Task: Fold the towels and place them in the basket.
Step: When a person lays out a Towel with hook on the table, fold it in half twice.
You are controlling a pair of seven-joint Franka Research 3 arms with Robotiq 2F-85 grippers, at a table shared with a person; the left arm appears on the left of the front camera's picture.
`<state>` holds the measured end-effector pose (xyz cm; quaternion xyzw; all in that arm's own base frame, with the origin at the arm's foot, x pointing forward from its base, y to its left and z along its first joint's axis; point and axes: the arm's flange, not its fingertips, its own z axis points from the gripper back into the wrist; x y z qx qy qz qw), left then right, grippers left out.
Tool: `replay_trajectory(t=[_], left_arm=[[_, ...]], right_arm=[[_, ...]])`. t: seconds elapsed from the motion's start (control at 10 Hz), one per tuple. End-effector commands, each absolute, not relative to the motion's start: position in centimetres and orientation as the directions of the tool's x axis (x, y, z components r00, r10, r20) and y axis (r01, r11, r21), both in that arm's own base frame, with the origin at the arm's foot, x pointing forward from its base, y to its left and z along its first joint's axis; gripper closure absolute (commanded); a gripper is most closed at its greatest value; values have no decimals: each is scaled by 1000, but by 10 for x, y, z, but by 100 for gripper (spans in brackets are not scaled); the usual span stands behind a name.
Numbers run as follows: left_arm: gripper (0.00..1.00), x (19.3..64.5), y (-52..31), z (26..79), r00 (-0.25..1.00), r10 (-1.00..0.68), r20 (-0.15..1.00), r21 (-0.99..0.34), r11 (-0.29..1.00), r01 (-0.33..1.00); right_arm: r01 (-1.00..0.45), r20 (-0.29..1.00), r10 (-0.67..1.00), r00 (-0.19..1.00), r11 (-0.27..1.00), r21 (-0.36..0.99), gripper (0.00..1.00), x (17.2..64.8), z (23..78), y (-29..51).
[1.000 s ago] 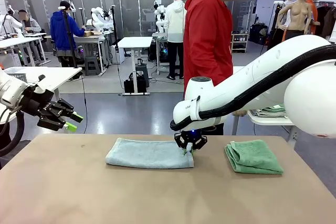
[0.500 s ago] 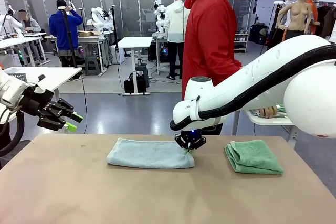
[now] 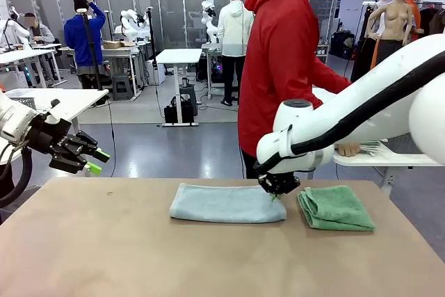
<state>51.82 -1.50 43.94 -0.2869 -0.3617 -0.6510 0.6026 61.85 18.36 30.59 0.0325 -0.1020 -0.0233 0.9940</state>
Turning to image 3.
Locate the black computer tower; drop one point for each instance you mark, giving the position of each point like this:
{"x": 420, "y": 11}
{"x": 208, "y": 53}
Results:
{"x": 217, "y": 72}

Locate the beige mannequin black trousers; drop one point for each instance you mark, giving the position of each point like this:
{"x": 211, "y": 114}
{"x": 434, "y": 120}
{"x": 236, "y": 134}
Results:
{"x": 394, "y": 22}

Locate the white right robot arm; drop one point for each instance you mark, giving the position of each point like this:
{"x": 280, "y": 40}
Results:
{"x": 347, "y": 102}

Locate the white drawer cabinet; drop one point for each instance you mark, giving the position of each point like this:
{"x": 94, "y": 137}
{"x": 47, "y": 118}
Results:
{"x": 156, "y": 72}

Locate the white shoe rack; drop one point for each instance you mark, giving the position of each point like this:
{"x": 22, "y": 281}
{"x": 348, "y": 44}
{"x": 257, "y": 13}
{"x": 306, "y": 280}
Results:
{"x": 322, "y": 54}

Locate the white mannequin black clothes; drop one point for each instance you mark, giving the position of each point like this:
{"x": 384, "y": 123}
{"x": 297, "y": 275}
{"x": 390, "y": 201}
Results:
{"x": 361, "y": 57}

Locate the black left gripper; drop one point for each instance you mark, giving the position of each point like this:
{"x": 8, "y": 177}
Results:
{"x": 52, "y": 135}

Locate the person's right hand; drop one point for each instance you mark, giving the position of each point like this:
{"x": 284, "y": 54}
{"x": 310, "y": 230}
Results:
{"x": 348, "y": 149}

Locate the mannequin with hat orange top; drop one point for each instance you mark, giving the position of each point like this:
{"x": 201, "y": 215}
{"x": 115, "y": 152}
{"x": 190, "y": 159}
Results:
{"x": 413, "y": 8}

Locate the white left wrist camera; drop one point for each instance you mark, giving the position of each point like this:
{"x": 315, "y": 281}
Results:
{"x": 52, "y": 116}

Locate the person in red jacket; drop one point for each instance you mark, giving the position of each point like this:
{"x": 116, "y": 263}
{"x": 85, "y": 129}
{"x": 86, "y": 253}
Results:
{"x": 274, "y": 67}

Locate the light blue terry towel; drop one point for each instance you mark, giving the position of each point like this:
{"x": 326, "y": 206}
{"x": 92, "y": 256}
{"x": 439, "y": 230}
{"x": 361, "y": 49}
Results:
{"x": 226, "y": 203}

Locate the grey plastic stool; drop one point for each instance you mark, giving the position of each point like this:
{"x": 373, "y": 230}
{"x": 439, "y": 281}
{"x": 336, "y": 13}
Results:
{"x": 122, "y": 83}

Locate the seated person grey top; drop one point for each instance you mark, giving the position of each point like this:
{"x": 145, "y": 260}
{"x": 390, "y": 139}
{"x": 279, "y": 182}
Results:
{"x": 40, "y": 34}

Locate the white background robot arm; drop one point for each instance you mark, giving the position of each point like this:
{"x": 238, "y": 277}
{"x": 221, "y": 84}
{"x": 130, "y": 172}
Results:
{"x": 212, "y": 31}
{"x": 17, "y": 31}
{"x": 130, "y": 24}

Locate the red-sleeved right forearm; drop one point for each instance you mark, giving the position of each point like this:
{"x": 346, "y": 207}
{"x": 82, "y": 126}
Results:
{"x": 333, "y": 79}

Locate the clothes rack dark garments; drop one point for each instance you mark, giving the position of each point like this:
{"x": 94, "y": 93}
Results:
{"x": 426, "y": 20}

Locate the white work desk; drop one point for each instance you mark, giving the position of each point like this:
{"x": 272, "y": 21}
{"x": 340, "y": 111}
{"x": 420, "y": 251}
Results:
{"x": 21, "y": 55}
{"x": 118, "y": 51}

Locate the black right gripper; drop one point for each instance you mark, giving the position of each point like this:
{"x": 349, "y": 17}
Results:
{"x": 278, "y": 182}

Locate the open cardboard box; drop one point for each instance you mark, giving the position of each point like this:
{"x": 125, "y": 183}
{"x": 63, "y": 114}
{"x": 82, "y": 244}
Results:
{"x": 116, "y": 45}

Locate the mint green terry towel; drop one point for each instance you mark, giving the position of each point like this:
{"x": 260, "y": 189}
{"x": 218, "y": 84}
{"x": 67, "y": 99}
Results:
{"x": 337, "y": 210}

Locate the black bag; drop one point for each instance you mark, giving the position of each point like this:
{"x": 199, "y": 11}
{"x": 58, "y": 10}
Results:
{"x": 177, "y": 112}

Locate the black tripod pole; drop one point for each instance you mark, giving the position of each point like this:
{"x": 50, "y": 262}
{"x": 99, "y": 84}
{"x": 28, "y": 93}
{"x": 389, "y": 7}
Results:
{"x": 151, "y": 32}
{"x": 98, "y": 78}

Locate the white table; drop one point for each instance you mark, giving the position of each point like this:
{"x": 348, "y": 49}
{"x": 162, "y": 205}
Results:
{"x": 76, "y": 100}
{"x": 382, "y": 160}

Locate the person in blue hoodie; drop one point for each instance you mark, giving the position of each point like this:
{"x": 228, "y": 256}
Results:
{"x": 81, "y": 39}

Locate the person in white jacket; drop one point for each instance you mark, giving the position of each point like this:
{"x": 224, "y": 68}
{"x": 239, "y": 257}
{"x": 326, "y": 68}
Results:
{"x": 233, "y": 29}

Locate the white standing desk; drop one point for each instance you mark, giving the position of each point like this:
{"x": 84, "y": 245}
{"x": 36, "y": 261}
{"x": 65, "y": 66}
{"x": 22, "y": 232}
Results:
{"x": 179, "y": 55}

